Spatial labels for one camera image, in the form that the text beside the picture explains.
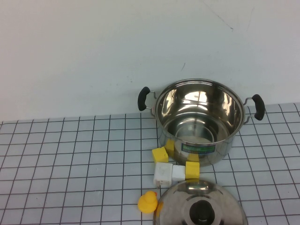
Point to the stainless steel lid black knob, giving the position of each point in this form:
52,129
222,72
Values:
178,199

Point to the yellow foam cube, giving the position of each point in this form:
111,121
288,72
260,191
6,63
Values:
159,154
192,170

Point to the white foam cube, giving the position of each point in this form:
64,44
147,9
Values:
178,173

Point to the yellow rubber duck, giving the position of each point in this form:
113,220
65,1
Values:
147,204

